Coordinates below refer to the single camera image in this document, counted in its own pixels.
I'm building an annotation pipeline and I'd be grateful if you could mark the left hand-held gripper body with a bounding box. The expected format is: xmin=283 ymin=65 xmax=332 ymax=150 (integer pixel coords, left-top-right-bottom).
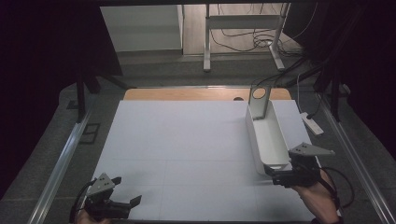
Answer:
xmin=83 ymin=173 xmax=132 ymax=220

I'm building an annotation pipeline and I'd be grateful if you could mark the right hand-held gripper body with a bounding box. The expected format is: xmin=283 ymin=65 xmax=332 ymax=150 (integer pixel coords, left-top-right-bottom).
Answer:
xmin=288 ymin=142 xmax=335 ymax=189

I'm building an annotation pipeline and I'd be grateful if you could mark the white plastic storage bin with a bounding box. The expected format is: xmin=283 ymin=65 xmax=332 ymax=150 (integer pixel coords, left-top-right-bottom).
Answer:
xmin=245 ymin=99 xmax=293 ymax=175

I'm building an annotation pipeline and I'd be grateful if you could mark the grey clear phone case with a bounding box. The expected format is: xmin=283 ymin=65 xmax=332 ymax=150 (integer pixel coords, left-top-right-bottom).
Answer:
xmin=247 ymin=86 xmax=272 ymax=120

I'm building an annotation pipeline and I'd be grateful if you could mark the person's right hand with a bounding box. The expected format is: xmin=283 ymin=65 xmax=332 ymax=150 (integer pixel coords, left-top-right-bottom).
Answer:
xmin=292 ymin=171 xmax=340 ymax=220

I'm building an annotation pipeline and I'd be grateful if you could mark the person's left hand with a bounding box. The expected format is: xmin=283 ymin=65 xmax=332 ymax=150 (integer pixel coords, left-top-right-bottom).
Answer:
xmin=74 ymin=208 xmax=110 ymax=224

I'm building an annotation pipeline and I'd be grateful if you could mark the black floor outlet cover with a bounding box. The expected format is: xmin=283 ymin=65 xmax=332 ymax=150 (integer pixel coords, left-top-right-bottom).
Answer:
xmin=78 ymin=122 xmax=101 ymax=145

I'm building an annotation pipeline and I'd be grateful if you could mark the white table mat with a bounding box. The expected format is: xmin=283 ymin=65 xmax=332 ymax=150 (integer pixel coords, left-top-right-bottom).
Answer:
xmin=78 ymin=99 xmax=328 ymax=222

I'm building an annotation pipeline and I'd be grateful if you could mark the black metal stand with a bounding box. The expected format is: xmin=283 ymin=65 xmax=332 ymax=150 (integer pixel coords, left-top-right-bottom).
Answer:
xmin=66 ymin=69 xmax=136 ymax=124
xmin=284 ymin=59 xmax=351 ymax=122

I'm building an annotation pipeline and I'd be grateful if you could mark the black curtain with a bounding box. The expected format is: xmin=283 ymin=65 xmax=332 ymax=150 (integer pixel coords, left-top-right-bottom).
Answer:
xmin=286 ymin=0 xmax=396 ymax=162
xmin=0 ymin=0 xmax=123 ymax=200

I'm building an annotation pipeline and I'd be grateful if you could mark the white cabinet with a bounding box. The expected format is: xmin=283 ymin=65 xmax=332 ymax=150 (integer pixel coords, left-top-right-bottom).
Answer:
xmin=100 ymin=4 xmax=184 ymax=53

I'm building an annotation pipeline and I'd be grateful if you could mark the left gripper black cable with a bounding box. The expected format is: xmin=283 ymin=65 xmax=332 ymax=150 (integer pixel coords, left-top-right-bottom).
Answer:
xmin=68 ymin=178 xmax=97 ymax=223

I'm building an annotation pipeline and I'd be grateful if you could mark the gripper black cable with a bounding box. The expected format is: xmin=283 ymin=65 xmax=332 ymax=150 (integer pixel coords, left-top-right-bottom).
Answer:
xmin=68 ymin=178 xmax=97 ymax=223
xmin=318 ymin=174 xmax=344 ymax=216

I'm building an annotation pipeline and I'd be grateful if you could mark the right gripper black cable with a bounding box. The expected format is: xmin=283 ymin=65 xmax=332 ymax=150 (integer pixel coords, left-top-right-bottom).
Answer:
xmin=318 ymin=174 xmax=344 ymax=216

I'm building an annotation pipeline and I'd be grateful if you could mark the aluminium floor rail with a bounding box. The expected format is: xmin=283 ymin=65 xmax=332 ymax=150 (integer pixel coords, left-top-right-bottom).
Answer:
xmin=27 ymin=110 xmax=92 ymax=224
xmin=317 ymin=92 xmax=396 ymax=224

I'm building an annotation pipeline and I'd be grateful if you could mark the black cable loop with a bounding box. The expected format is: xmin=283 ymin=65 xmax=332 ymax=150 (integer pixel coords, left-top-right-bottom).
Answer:
xmin=321 ymin=166 xmax=356 ymax=209

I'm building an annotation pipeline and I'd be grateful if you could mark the black plug with cable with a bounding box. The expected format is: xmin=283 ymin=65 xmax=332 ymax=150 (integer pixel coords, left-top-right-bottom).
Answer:
xmin=306 ymin=96 xmax=323 ymax=120

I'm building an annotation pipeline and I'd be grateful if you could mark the thin white cable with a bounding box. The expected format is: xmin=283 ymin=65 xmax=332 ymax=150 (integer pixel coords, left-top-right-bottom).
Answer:
xmin=295 ymin=73 xmax=305 ymax=115

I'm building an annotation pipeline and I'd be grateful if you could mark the tangle of black floor cables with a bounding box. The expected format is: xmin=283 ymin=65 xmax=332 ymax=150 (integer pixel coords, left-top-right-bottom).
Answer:
xmin=209 ymin=3 xmax=318 ymax=59

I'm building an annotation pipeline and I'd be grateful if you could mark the white metal desk frame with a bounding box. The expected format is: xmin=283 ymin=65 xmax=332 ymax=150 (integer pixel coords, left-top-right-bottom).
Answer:
xmin=203 ymin=3 xmax=292 ymax=73

